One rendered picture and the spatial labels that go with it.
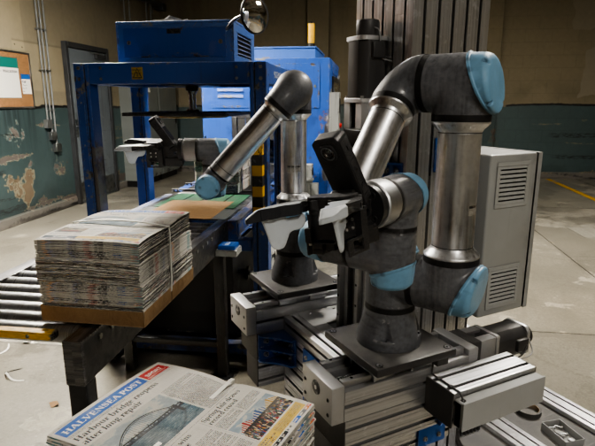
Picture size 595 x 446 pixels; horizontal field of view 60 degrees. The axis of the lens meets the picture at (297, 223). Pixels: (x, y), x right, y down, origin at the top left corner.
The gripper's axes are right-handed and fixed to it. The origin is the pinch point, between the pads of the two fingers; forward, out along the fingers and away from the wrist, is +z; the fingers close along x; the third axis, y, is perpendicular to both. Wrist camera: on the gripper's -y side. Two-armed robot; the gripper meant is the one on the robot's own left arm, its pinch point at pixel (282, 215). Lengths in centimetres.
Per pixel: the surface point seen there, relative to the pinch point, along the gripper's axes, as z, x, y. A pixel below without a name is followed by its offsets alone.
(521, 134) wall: -947, 212, 17
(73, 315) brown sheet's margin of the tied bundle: -17, 89, 29
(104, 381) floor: -80, 195, 98
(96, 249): -22, 80, 12
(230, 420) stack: -9.0, 24.5, 37.8
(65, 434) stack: 10, 44, 35
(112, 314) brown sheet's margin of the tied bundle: -22, 79, 29
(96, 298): -21, 82, 25
